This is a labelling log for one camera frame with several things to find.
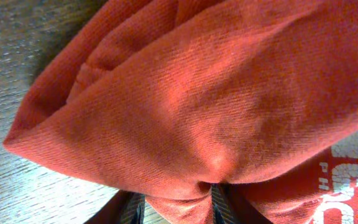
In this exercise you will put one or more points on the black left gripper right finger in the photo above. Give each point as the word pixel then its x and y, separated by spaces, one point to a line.
pixel 230 209

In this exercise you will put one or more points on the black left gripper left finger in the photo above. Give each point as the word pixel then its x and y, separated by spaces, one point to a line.
pixel 123 208

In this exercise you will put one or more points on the orange printed t-shirt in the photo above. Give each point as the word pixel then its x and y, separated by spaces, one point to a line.
pixel 166 98

